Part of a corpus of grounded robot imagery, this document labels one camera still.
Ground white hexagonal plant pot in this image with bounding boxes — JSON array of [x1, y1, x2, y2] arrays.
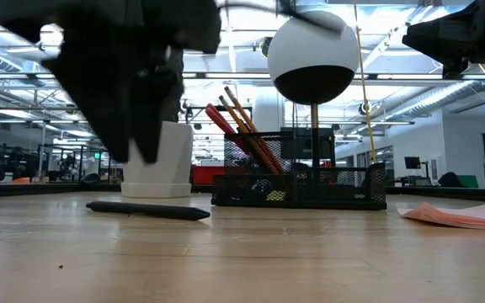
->
[[120, 120, 195, 199]]

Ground black vented box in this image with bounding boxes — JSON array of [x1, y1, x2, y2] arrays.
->
[[280, 126, 337, 168]]

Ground black computer monitor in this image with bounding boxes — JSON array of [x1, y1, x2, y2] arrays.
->
[[403, 156, 423, 171]]

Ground red cabinet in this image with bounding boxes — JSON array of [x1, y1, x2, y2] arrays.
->
[[191, 164, 215, 186]]

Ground hanging yellow cable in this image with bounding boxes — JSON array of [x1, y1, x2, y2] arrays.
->
[[353, 0, 377, 164]]

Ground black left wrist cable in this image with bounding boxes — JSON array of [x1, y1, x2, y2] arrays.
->
[[216, 0, 345, 34]]

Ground black aluminium table frame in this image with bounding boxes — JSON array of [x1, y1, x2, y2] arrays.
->
[[0, 182, 485, 205]]

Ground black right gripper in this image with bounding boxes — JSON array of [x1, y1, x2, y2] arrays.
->
[[402, 0, 485, 84]]

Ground black pen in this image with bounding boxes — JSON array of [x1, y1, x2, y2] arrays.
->
[[85, 200, 212, 222]]

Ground white globe table lamp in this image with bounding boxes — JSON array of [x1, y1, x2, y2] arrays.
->
[[266, 10, 360, 170]]

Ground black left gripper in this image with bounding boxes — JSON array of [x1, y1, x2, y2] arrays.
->
[[0, 0, 223, 165]]

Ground yellow pencil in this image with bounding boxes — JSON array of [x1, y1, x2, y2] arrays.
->
[[218, 94, 280, 176], [223, 85, 286, 176]]

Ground pink paper pad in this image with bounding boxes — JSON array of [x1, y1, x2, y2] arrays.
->
[[397, 202, 485, 231]]

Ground red-handled scissors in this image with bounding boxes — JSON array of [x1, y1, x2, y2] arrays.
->
[[205, 103, 250, 157]]

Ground black mesh desk organizer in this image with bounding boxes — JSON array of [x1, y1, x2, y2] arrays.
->
[[211, 130, 389, 212]]

